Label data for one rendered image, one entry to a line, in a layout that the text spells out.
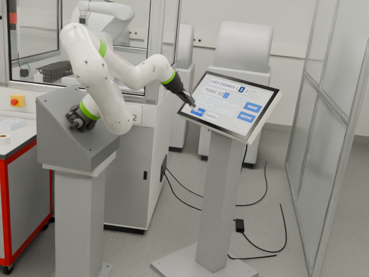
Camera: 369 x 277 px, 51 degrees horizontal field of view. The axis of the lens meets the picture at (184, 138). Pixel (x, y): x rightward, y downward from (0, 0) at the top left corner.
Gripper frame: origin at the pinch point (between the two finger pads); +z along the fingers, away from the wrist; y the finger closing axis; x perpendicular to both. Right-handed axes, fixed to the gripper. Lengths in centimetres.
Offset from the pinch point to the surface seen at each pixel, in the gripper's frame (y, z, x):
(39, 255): 57, 18, 120
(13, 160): 50, -38, 77
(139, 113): 42.7, 6.0, 14.3
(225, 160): -17.9, 26.0, 13.8
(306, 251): -40, 127, 24
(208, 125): -12.4, 4.9, 5.1
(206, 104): -2.4, 4.8, -5.1
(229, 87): -9.7, 4.8, -19.1
